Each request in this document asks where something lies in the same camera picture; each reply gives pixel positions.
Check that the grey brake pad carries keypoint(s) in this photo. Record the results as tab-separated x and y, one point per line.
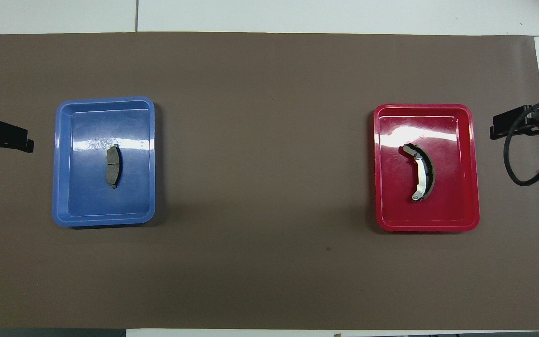
112	167

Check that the curved brake shoe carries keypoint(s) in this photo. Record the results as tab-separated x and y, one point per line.
421	171

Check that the blue plastic tray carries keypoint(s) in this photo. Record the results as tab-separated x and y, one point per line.
87	196

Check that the brown table mat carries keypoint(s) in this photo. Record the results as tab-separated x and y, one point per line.
269	93

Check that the red plastic tray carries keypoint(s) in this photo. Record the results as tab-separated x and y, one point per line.
396	206

